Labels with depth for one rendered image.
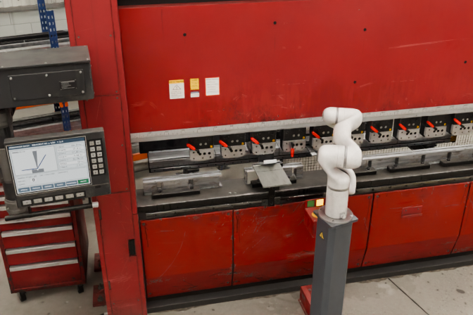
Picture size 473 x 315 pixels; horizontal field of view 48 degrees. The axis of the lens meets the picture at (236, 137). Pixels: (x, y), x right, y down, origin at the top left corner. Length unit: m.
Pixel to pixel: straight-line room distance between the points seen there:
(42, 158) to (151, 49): 0.87
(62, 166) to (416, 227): 2.51
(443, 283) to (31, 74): 3.19
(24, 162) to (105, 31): 0.75
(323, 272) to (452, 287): 1.41
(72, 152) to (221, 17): 1.11
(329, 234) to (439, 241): 1.43
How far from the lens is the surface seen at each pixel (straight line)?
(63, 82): 2.57
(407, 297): 4.17
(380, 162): 3.81
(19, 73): 2.57
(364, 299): 4.07
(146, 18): 3.02
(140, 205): 3.37
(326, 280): 3.22
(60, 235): 3.81
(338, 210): 2.98
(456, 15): 3.64
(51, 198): 2.80
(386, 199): 3.83
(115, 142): 3.04
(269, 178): 3.36
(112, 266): 3.49
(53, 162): 2.71
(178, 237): 3.52
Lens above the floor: 2.69
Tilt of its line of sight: 26 degrees down
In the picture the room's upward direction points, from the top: straight up
